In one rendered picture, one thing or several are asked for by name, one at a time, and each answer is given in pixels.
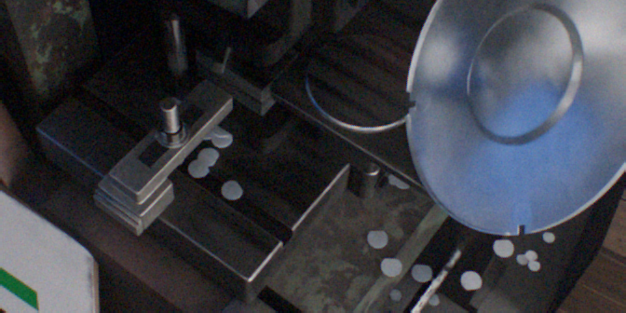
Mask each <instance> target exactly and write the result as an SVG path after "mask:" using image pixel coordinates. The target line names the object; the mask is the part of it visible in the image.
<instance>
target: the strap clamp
mask: <svg viewBox="0 0 626 313"><path fill-rule="evenodd" d="M232 110H233V98H232V96H230V95H228V93H226V92H225V91H223V90H222V89H220V88H218V87H216V86H214V85H213V84H212V83H210V82H209V81H207V79H205V81H202V82H201V83H200V84H199V85H198V86H197V87H195V88H194V89H193V90H192V91H191V92H190V94H188V95H187V96H186V97H185V98H184V99H183V100H182V101H181V102H180V103H179V104H178V103H177V102H176V101H175V100H174V99H171V98H167V99H164V100H163V101H162V102H160V103H159V111H160V116H162V122H160V123H158V124H157V125H156V126H155V127H154V128H153V129H152V130H151V131H150V132H149V134H148V135H146V136H145V137H144V138H143V139H142V140H141V141H140V142H139V143H138V144H137V145H136V146H135V148H134V149H133V150H131V151H130V152H129V153H128V154H127V155H126V156H125V157H124V158H122V159H121V160H120V162H119V163H118V164H117V165H115V166H114V167H113V168H112V169H111V170H110V172H109V173H108V174H107V176H106V177H105V178H104V179H103V180H102V181H101V182H99V183H98V187H99V190H98V188H96V190H95V194H96V195H94V196H93V198H94V201H95V205H96V206H97V207H99V208H101V209H102V210H104V211H105V212H107V213H108V214H110V215H111V216H112V218H114V219H115V220H117V221H119V222H120V223H121V224H122V225H124V226H125V227H126V228H128V229H129V230H130V231H131V232H133V233H134V234H136V235H137V236H139V235H140V234H141V233H142V232H143V229H144V228H146V227H147V226H149V225H150V224H151V223H152V222H153V221H154V220H155V219H156V218H157V216H158V215H159V214H160V213H161V212H163V211H164V210H165V209H166V207H167V206H168V205H169V204H170V203H171V201H172V200H173V199H174V195H173V190H172V183H171V181H170V180H169V179H167V177H168V176H169V175H170V172H171V171H172V170H173V169H174V168H175V167H177V166H179V165H181V164H182V163H183V162H184V158H185V157H186V156H187V155H188V154H189V153H191V152H192V151H193V150H194V149H195V148H196V146H197V145H198V144H199V143H200V142H201V141H202V140H203V139H205V138H206V137H207V136H208V135H209V133H210V132H211V131H212V130H213V129H214V128H215V127H216V126H218V125H219V123H220V122H221V121H222V119H223V118H224V117H225V116H226V115H227V114H228V113H229V112H230V111H232Z"/></svg>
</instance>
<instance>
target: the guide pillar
mask: <svg viewBox="0 0 626 313"><path fill-rule="evenodd" d="M162 27H163V34H164V41H165V49H166V56H167V63H168V70H169V72H170V74H171V75H176V76H180V75H184V74H185V73H186V72H187V58H186V49H185V41H184V22H183V19H182V18H180V19H178V20H162Z"/></svg>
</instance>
